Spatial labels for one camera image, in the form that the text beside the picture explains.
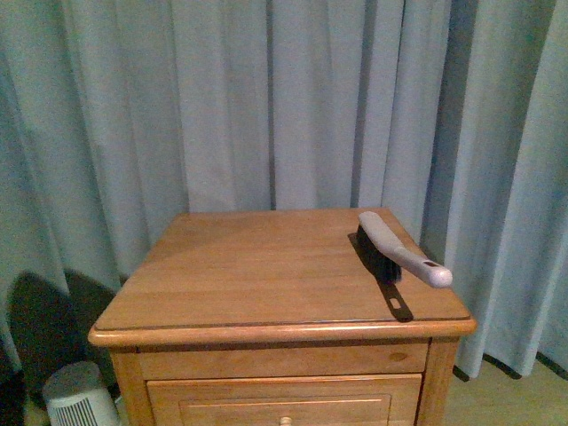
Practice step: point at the wooden nightstand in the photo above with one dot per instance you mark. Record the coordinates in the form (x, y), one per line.
(275, 294)

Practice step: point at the pink hand brush black bristles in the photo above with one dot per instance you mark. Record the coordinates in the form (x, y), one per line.
(388, 257)

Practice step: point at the wooden nightstand drawer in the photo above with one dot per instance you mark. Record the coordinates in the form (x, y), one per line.
(325, 400)

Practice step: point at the light blue curtain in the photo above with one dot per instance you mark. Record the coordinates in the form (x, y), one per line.
(118, 115)

